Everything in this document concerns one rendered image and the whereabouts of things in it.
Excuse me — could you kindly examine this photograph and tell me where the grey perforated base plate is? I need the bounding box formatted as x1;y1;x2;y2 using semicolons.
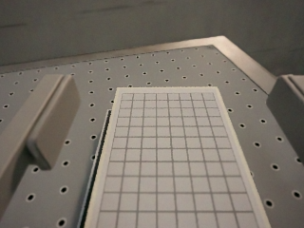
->
0;44;304;228

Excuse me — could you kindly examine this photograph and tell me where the white deep-well plate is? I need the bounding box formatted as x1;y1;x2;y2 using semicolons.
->
85;87;271;228

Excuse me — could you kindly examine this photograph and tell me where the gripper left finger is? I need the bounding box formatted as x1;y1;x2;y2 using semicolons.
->
0;75;81;220

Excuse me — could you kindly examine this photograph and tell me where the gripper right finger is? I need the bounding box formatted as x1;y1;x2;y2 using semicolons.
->
266;76;304;165

